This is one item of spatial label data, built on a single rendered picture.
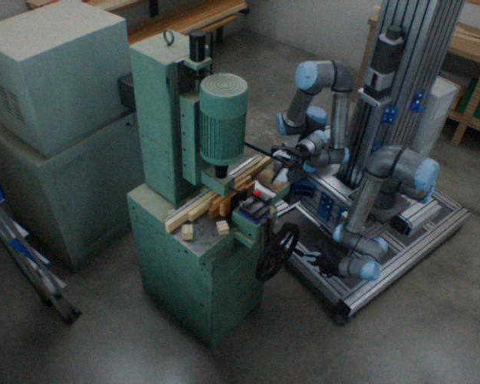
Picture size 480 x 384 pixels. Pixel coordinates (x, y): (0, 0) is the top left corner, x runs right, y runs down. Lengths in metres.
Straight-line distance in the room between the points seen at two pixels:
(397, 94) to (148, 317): 1.79
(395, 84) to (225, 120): 0.87
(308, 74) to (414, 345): 1.68
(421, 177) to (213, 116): 0.76
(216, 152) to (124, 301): 1.34
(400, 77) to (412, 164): 0.57
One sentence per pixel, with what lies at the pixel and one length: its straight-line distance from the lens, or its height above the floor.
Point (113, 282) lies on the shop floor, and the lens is 2.80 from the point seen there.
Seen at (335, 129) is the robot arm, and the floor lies 1.14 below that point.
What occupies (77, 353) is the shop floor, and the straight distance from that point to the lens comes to 2.61.
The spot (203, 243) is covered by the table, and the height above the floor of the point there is 0.90.
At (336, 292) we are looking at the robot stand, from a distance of 2.53.
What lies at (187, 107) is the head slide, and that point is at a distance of 1.68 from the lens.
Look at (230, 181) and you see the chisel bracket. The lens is 1.83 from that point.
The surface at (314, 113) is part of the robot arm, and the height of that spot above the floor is 1.05.
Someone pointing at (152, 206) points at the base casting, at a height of 0.80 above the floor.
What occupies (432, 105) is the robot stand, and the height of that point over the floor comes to 1.18.
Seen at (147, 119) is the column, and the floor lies 1.22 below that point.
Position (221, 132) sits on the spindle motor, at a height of 1.32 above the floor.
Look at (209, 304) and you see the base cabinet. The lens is 2.13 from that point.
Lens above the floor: 2.26
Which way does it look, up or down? 44 degrees down
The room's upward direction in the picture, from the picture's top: 4 degrees clockwise
